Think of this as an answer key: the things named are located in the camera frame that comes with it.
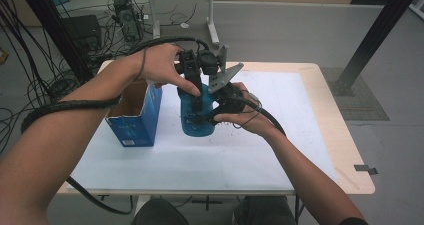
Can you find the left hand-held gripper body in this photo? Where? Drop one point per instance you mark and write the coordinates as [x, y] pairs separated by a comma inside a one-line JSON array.
[[206, 61]]

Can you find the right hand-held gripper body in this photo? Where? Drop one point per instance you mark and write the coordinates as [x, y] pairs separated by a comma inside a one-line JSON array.
[[231, 100]]

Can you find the blue cylindrical container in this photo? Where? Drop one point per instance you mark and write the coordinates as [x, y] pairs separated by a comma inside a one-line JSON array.
[[196, 128]]

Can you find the blue cardboard box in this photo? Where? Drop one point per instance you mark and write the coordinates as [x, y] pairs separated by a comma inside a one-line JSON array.
[[140, 128]]

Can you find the person's right hand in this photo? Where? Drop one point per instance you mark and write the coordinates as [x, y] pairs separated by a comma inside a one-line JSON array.
[[256, 123]]

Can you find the person's left hand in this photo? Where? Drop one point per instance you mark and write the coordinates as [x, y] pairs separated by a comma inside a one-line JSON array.
[[160, 65]]

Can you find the white table mat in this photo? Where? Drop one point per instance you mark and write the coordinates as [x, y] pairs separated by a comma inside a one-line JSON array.
[[216, 161]]

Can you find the computer tower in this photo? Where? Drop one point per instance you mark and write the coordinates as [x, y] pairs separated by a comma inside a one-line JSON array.
[[128, 18]]

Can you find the wooden table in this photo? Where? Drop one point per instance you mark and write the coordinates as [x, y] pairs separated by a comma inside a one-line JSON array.
[[336, 118]]

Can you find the person's leg in dark trousers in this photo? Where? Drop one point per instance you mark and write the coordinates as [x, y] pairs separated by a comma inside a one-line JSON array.
[[263, 212], [160, 214]]

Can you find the black box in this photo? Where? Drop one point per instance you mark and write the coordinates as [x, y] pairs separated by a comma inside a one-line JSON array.
[[81, 30]]

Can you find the grey patterned floor mat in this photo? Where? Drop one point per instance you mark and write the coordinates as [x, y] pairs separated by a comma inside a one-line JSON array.
[[366, 108]]

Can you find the white desk frame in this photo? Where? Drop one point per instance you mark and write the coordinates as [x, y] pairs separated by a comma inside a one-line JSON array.
[[210, 15]]

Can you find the grey metal bracket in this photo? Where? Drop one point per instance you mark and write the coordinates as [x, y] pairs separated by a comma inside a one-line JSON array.
[[365, 168]]

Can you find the black metal post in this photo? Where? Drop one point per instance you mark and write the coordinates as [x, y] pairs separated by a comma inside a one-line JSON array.
[[376, 35]]

